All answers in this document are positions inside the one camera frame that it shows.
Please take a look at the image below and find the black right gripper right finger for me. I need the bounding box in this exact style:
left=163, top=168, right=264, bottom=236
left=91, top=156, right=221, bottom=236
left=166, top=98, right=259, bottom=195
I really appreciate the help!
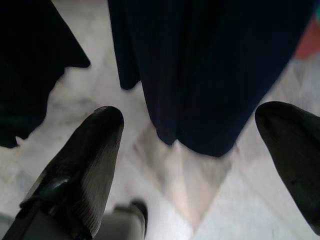
left=254, top=101, right=320, bottom=236

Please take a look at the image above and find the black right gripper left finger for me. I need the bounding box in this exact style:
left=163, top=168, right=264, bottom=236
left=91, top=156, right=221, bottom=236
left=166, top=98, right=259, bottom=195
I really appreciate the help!
left=11, top=106, right=125, bottom=240

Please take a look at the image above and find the black printed t-shirt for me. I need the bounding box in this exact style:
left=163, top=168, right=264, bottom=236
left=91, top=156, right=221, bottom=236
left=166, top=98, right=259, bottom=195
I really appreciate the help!
left=0, top=0, right=91, bottom=149

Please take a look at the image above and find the navy knit garment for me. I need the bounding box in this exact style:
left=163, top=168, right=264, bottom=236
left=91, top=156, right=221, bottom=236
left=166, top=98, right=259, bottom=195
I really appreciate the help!
left=107, top=0, right=320, bottom=158

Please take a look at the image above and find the robot right leg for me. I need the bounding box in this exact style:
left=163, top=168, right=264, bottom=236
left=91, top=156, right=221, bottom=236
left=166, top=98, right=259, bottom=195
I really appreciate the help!
left=99, top=199, right=149, bottom=240

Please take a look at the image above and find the red bin with teal bag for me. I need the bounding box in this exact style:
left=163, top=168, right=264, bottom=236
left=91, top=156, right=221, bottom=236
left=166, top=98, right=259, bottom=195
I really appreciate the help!
left=294, top=13, right=320, bottom=60

